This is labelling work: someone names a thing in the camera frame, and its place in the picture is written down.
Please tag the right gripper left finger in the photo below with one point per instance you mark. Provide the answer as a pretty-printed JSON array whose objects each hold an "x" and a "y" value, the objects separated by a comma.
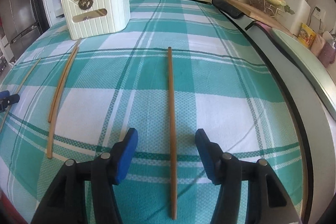
[{"x": 64, "y": 200}]

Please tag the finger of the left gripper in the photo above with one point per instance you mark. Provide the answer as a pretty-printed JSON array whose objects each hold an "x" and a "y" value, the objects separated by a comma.
[{"x": 7, "y": 100}]

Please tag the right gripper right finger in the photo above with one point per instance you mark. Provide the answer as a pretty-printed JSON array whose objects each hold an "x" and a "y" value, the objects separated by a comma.
[{"x": 267, "y": 202}]

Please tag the grey refrigerator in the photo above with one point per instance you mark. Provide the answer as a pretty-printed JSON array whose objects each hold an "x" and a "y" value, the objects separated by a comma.
[{"x": 23, "y": 22}]

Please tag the cream utensil holder box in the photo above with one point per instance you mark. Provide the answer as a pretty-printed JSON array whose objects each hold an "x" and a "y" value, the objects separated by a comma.
[{"x": 87, "y": 18}]

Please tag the green plastic cutting board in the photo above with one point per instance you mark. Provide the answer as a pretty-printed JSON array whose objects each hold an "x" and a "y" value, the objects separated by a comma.
[{"x": 311, "y": 67}]

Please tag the teal plaid tablecloth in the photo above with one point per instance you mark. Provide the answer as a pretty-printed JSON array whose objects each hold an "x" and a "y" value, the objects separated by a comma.
[{"x": 120, "y": 81}]

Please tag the yellow snack package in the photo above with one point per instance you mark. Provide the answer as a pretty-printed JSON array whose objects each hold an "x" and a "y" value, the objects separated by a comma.
[{"x": 306, "y": 36}]

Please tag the wooden cutting board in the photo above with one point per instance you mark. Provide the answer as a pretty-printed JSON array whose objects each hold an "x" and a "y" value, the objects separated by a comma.
[{"x": 258, "y": 15}]

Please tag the black wrist rest pad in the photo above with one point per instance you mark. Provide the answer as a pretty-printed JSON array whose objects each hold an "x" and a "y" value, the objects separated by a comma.
[{"x": 227, "y": 8}]

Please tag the wire basket with vegetables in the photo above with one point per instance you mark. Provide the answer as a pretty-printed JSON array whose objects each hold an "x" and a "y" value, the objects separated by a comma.
[{"x": 272, "y": 7}]

